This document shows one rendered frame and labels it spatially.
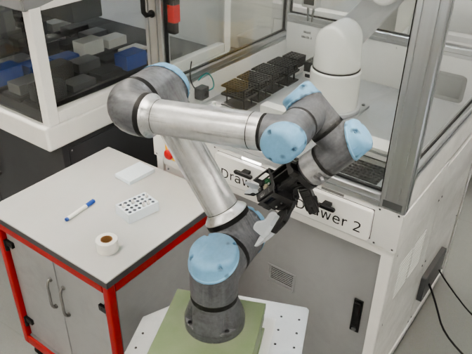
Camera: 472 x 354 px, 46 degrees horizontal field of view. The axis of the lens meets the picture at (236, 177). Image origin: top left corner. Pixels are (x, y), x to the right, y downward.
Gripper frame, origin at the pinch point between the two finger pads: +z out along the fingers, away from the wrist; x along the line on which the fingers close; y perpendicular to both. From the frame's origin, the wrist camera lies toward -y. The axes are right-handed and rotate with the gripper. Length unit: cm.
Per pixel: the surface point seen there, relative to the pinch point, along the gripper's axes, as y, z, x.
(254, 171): -33, 22, -45
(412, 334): -145, 41, -13
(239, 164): -30, 25, -49
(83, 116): 2, 77, -96
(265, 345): -22.6, 22.1, 18.6
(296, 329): -30.7, 17.4, 14.5
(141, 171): -17, 63, -66
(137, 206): -8, 56, -42
